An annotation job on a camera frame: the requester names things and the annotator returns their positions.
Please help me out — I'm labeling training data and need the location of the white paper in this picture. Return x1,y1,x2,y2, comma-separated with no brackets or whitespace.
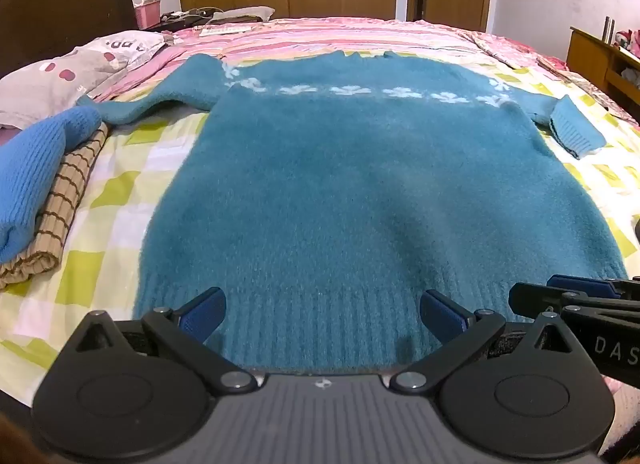
197,24,252,38

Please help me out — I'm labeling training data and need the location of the white cloth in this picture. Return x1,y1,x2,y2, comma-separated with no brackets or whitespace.
209,6,277,26

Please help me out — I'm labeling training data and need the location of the pink box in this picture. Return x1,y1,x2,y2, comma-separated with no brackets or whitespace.
134,0,164,30

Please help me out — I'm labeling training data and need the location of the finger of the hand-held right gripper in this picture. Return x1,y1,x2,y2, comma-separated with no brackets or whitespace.
546,274,640,299
509,282,640,326

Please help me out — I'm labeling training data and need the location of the blue knit sweater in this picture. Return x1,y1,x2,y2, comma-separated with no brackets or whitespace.
0,105,104,266

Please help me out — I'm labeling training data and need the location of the dark nightstand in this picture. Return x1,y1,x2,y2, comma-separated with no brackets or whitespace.
144,14,217,35

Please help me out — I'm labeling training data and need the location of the grey pillow with pink dots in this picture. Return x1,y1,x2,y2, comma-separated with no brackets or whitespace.
0,30,169,129

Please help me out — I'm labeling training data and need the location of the pink striped bedsheet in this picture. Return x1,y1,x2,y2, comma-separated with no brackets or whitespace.
94,18,503,101

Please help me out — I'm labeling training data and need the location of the beige patterned cloth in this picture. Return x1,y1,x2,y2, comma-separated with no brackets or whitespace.
537,55,609,95

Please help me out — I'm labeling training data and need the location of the brown plaid folded cloth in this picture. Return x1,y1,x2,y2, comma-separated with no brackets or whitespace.
0,121,112,291

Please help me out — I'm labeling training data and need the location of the teal sweater with white flowers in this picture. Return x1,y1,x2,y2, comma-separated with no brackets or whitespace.
75,50,629,376

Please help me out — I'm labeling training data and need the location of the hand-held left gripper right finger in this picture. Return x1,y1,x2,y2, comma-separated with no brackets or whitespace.
389,289,587,393

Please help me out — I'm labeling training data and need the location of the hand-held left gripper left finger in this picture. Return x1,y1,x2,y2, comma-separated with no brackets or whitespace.
61,287,259,393

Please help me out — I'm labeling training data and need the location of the pink floral quilt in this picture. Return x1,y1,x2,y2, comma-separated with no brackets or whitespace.
461,27,640,126

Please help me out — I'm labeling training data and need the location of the wooden cabinet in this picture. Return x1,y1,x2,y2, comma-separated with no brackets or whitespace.
566,27,640,111

